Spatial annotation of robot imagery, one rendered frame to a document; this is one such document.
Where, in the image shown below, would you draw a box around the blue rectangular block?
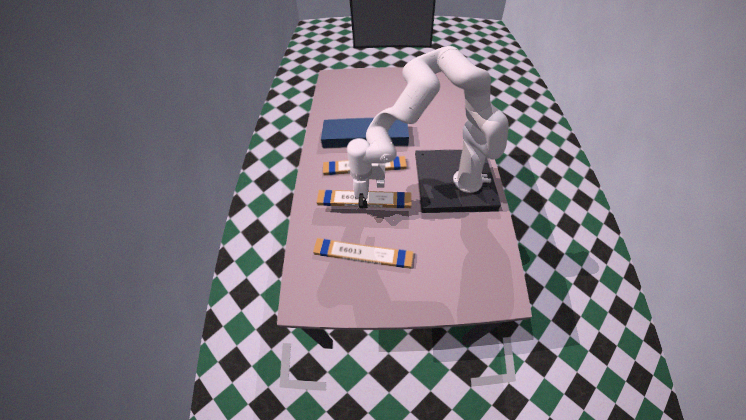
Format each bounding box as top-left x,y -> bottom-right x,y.
321,118 -> 409,148

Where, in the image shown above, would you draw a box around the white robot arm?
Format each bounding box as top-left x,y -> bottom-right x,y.
347,46 -> 509,193

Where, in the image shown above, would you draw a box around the orange flat pack with blue bands and white label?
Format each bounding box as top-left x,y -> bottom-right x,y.
317,190 -> 411,208

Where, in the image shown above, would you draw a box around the tan rectangular pack with blue bands and white label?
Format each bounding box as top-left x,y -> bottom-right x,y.
323,156 -> 407,176

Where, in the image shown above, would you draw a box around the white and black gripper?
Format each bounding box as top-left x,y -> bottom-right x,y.
351,176 -> 369,209

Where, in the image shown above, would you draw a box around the orange box with blue bands and white label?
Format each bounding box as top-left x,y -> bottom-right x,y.
313,238 -> 413,269

